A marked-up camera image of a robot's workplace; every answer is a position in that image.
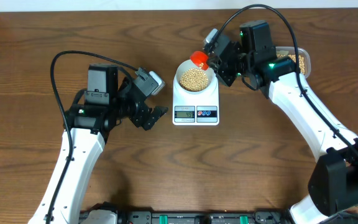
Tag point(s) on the orange measuring scoop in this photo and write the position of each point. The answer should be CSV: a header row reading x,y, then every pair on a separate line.
x,y
200,59

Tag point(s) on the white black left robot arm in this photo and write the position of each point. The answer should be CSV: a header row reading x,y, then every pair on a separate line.
x,y
83,140

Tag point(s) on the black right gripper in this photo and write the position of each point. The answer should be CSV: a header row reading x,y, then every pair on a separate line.
x,y
220,70

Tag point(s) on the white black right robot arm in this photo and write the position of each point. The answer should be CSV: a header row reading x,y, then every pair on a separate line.
x,y
333,185

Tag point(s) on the white digital kitchen scale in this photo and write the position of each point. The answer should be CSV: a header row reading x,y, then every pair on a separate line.
x,y
196,108

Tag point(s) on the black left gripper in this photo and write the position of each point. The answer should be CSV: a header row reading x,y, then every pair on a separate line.
x,y
138,118

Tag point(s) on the grey round bowl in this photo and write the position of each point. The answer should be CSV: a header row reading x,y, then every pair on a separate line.
x,y
186,65

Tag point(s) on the clear plastic container of beans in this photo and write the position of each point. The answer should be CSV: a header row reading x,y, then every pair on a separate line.
x,y
304,58

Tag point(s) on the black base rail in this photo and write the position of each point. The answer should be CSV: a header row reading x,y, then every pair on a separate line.
x,y
147,217

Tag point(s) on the soybeans in grey bowl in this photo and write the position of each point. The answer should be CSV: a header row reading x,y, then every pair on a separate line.
x,y
194,79

